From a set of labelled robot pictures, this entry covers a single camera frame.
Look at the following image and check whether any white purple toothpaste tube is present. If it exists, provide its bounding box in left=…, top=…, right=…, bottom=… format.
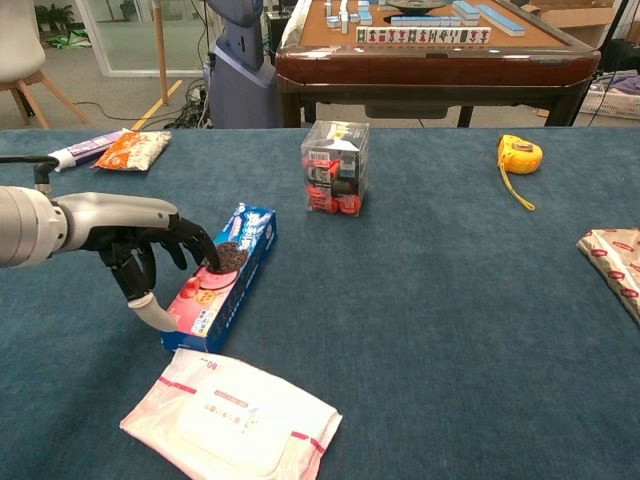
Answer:
left=47, top=127, right=134, bottom=174

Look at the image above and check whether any cardboard box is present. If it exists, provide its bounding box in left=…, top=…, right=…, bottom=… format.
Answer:
left=529, top=0, right=628, bottom=49

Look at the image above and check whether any white plastic basket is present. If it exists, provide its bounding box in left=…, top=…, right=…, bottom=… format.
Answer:
left=577, top=82, right=640, bottom=121

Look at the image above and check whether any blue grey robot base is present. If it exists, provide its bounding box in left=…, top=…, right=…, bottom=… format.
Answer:
left=204, top=0, right=281, bottom=130

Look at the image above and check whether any white wet wipes pack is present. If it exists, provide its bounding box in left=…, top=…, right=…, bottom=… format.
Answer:
left=119, top=347, right=344, bottom=480

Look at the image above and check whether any orange white snack bag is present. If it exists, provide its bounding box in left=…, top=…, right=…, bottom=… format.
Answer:
left=92, top=130, right=173, bottom=173

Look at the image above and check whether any yellow tape measure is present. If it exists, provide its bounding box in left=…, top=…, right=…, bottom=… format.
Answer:
left=496, top=134, right=544, bottom=212

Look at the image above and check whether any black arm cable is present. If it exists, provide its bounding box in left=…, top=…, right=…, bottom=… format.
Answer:
left=0, top=155, right=60, bottom=196

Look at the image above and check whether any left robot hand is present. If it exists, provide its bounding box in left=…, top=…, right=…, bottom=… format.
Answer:
left=51, top=192, right=222, bottom=333

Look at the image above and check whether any wooden pole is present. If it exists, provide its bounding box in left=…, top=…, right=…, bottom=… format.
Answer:
left=152, top=0, right=170, bottom=106

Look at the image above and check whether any clear box of red items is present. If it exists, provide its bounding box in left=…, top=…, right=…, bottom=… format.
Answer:
left=300, top=120, right=371, bottom=218

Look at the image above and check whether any beige red printed bag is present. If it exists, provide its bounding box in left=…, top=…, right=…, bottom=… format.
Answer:
left=575, top=228, right=640, bottom=327

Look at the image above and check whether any white chair with wooden legs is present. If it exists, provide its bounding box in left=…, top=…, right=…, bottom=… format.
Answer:
left=0, top=0, right=91, bottom=130

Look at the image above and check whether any row of upright mahjong tiles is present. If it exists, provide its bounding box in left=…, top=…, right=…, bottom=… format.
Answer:
left=355, top=25, right=492, bottom=45

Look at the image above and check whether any brown mahjong table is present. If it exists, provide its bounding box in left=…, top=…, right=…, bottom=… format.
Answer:
left=274, top=0, right=602, bottom=129

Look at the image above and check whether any blue cookie box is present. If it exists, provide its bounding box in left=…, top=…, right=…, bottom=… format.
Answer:
left=160, top=201, right=278, bottom=355

